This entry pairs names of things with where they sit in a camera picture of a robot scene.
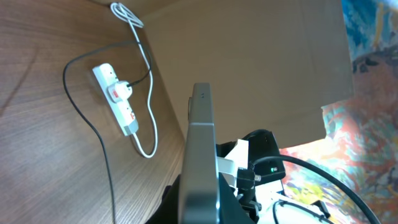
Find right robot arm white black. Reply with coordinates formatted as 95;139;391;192
216;129;331;223

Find smartphone with teal screen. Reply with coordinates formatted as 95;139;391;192
178;83;220;223

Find black USB charging cable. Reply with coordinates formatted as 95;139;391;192
62;39;153;224

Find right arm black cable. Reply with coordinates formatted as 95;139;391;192
236;154;382;224

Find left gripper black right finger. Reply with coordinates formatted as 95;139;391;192
218;174;258;224

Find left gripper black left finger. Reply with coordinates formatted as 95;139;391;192
146;175;180;224

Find white charger plug adapter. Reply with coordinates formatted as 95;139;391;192
107;81;132;103

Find white power strip cord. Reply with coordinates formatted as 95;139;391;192
109;2;159;159

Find white power strip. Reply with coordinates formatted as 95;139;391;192
92;63;139;136

